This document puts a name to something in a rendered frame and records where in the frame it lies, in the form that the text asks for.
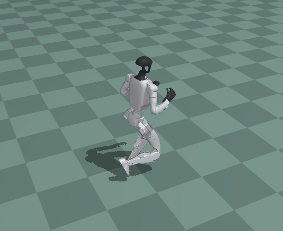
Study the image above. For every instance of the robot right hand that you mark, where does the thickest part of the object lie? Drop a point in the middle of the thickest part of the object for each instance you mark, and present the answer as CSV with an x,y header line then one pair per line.
x,y
170,95

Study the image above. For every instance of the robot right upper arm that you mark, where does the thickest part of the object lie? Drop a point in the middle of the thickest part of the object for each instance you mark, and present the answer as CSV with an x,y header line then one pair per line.
x,y
152,89

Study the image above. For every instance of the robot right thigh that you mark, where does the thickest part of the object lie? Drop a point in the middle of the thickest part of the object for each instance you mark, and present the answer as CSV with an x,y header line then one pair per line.
x,y
151,136

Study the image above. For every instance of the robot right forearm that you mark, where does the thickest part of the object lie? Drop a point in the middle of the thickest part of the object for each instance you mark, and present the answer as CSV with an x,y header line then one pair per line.
x,y
162,106

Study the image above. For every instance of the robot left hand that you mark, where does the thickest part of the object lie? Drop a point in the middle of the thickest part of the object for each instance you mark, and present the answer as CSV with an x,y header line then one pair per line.
x,y
155,82

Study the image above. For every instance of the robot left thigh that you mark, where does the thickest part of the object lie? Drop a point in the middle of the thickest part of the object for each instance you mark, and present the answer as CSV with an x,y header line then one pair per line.
x,y
125,115

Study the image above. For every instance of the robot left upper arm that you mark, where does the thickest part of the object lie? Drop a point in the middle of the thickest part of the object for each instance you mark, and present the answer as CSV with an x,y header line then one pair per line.
x,y
125,86

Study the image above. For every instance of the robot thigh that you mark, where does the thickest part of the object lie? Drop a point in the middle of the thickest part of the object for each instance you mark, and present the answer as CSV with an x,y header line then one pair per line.
x,y
125,115
151,136

